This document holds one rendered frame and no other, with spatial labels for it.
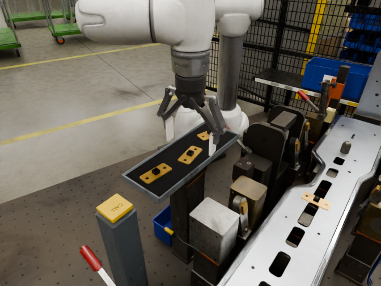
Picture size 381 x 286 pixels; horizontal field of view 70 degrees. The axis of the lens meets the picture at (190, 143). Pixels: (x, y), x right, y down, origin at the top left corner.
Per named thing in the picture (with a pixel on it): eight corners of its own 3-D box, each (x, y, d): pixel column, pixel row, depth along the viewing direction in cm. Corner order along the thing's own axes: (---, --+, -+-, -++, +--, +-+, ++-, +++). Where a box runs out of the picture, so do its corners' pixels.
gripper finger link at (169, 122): (167, 121, 74) (165, 120, 74) (168, 142, 78) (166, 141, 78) (173, 116, 76) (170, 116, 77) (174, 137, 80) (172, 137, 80)
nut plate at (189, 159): (188, 165, 74) (188, 161, 74) (177, 160, 76) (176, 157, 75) (202, 149, 80) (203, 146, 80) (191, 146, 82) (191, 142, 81)
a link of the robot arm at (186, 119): (176, 134, 161) (173, 99, 149) (206, 133, 160) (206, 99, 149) (174, 149, 147) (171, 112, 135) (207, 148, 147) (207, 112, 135)
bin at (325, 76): (359, 100, 139) (368, 75, 132) (299, 86, 155) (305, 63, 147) (364, 89, 150) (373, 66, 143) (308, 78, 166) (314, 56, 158)
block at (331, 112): (313, 174, 141) (334, 111, 121) (307, 171, 143) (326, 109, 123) (315, 171, 144) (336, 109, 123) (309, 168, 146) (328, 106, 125)
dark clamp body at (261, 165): (249, 248, 106) (264, 172, 84) (223, 232, 112) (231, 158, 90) (258, 235, 110) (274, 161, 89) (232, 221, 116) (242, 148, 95)
